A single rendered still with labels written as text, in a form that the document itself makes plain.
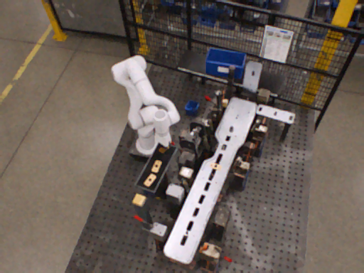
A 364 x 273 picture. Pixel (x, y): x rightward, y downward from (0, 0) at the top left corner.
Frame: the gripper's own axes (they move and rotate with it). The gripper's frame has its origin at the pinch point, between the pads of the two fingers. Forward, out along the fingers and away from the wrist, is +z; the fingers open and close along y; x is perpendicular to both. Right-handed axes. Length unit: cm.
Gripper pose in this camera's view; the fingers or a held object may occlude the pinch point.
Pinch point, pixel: (164, 145)
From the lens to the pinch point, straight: 219.7
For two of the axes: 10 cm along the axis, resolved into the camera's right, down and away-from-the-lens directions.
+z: 0.2, 5.1, 8.6
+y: 7.5, 5.6, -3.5
